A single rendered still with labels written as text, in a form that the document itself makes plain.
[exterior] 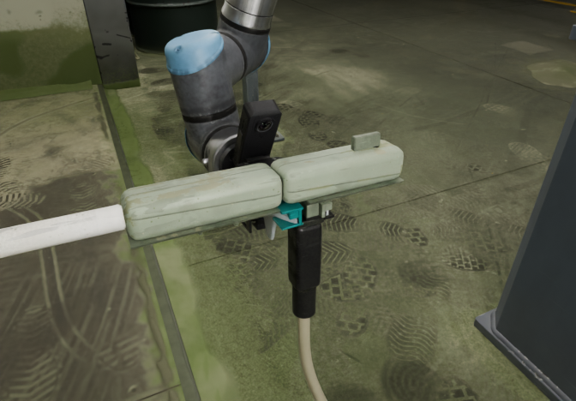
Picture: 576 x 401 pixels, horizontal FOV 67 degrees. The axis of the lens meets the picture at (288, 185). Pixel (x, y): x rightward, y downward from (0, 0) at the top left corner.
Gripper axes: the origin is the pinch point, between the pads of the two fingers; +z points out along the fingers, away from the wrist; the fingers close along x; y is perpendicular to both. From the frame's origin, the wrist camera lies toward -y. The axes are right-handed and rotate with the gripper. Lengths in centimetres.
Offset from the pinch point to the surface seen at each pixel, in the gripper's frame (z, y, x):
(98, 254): -68, 40, 22
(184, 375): -25, 44, 11
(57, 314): -51, 42, 32
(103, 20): -198, -8, 1
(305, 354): -0.8, 23.0, -0.9
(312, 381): -0.3, 28.0, -1.8
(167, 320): -39, 43, 11
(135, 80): -201, 21, -10
